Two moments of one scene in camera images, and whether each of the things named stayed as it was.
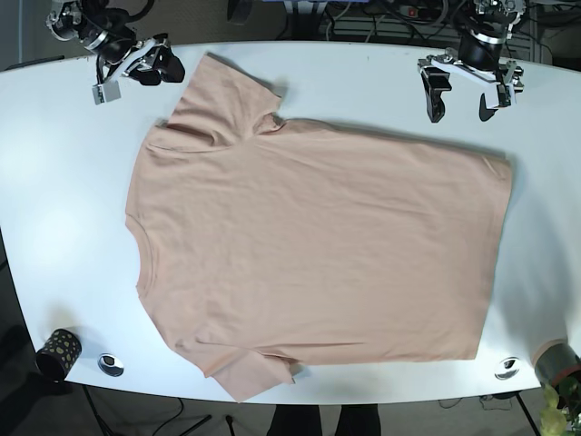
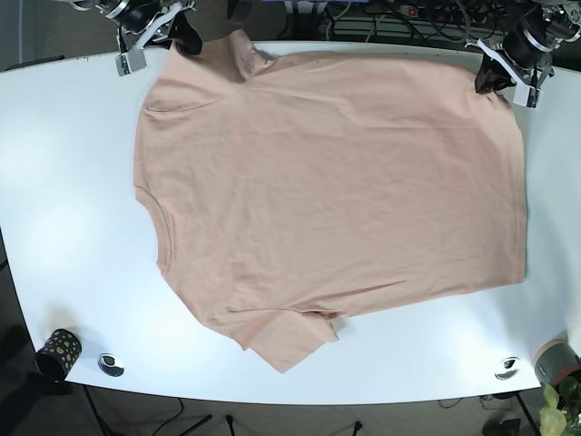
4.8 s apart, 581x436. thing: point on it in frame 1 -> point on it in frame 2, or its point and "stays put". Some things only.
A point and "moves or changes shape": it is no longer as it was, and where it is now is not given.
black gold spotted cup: x=58 y=355 stays put
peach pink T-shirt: x=268 y=242 moves or changes shape
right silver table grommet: x=507 y=368 stays put
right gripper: x=480 y=50 -> x=525 y=55
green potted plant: x=560 y=411 stays put
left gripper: x=102 y=25 -> x=137 y=19
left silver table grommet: x=111 y=364 stays put
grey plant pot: x=555 y=361 stays put
